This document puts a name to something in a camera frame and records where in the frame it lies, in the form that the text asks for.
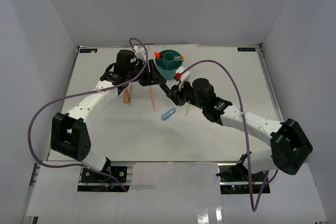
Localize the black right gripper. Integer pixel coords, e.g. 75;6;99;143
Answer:
167;80;205;110

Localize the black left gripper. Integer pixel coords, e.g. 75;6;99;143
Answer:
127;59;166;87

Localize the orange cap black highlighter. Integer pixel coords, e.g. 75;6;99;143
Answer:
154;52;161;58

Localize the green cap black highlighter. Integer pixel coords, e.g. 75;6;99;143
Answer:
159;83;171;94

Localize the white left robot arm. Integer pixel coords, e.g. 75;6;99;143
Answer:
50;46;166;182

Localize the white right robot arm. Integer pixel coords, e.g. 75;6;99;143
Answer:
161;78;313;182

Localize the teal round organizer container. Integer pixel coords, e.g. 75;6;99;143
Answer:
155;50;183;80

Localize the blue correction tape dispenser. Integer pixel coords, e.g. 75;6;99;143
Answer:
161;108;176;121

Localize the pink pen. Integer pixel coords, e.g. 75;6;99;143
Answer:
149;86;156;111

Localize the orange eraser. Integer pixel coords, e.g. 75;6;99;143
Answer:
123;89;130;103

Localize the left black table label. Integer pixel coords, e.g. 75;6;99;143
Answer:
79;48;98;54

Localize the black table label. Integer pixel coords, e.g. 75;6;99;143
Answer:
79;48;98;54
237;47;256;52

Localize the right black table label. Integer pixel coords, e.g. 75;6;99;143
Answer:
237;47;256;52

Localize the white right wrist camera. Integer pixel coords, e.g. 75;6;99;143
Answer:
173;66;190;90

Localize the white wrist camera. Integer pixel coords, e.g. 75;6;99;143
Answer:
173;66;190;90
132;45;148;63

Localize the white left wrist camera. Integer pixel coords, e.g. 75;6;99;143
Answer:
132;45;148;63

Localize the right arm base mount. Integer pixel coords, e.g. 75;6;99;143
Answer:
216;154;270;195

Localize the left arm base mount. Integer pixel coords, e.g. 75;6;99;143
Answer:
80;166;128;183

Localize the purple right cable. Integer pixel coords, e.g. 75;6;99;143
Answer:
181;60;279;213

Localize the purple cable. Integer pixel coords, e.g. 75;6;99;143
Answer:
181;60;279;213
27;37;149;192

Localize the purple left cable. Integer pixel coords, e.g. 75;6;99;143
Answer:
27;37;149;192

